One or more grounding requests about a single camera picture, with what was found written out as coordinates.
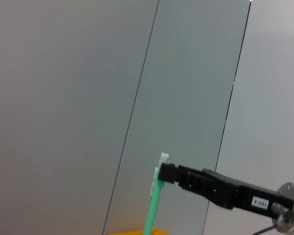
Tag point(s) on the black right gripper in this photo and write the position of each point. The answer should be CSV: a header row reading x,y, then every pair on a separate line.
x,y
245,195

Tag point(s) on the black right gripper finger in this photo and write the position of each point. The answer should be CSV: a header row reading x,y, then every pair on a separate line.
x,y
167,172

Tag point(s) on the green pen with white clip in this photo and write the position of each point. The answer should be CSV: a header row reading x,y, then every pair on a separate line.
x,y
153,208

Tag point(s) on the yellow plastic bin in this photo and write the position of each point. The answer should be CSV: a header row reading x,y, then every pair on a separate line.
x,y
127,232

